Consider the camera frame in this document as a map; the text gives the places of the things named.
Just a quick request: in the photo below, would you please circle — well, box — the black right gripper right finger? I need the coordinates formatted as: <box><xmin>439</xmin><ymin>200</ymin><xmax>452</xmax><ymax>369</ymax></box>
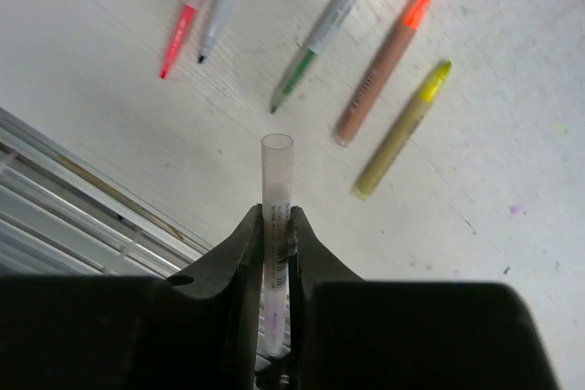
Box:
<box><xmin>289</xmin><ymin>207</ymin><xmax>558</xmax><ymax>389</ymax></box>

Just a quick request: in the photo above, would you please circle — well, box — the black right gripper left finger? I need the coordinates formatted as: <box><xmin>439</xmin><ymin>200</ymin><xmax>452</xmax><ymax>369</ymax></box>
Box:
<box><xmin>1</xmin><ymin>206</ymin><xmax>262</xmax><ymax>389</ymax></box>

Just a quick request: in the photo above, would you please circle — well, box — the pink label clear pen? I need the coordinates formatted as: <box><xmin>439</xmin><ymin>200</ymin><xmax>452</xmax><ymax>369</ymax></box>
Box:
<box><xmin>261</xmin><ymin>133</ymin><xmax>293</xmax><ymax>357</ymax></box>

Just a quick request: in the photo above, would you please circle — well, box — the orange highlighter pen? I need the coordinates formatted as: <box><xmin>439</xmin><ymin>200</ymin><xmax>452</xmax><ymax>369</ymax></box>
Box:
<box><xmin>334</xmin><ymin>0</ymin><xmax>431</xmax><ymax>146</ymax></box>

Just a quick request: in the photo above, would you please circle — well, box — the yellow highlighter pen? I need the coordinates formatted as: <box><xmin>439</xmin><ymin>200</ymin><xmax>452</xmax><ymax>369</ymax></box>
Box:
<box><xmin>353</xmin><ymin>60</ymin><xmax>452</xmax><ymax>201</ymax></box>

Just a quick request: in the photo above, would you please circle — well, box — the green label clear pen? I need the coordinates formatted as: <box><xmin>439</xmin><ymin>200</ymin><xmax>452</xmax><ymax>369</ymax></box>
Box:
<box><xmin>270</xmin><ymin>0</ymin><xmax>357</xmax><ymax>114</ymax></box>

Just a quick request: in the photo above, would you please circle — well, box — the aluminium frame rail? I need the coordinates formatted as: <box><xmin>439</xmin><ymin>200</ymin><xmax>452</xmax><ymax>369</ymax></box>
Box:
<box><xmin>1</xmin><ymin>111</ymin><xmax>212</xmax><ymax>278</ymax></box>

